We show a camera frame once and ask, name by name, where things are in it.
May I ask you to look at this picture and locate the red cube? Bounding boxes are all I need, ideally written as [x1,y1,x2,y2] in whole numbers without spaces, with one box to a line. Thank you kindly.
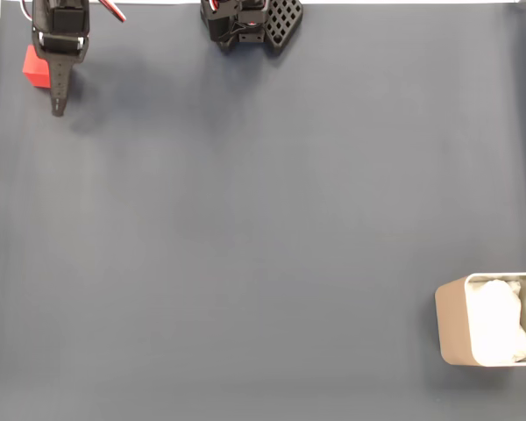
[21,43,52,89]

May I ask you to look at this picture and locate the beige rounded box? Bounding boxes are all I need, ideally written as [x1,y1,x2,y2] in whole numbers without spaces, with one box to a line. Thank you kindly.
[434,271,526,367]

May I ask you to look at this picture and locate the white crumpled cloth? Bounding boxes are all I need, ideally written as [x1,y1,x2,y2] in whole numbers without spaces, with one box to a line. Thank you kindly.
[466,278,526,364]

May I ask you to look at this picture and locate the red white black servo wires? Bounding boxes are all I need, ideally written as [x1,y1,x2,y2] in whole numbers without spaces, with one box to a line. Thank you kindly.
[96,0,128,24]

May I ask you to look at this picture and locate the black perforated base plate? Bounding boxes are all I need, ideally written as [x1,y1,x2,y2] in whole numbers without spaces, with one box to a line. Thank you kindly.
[262,0,305,58]

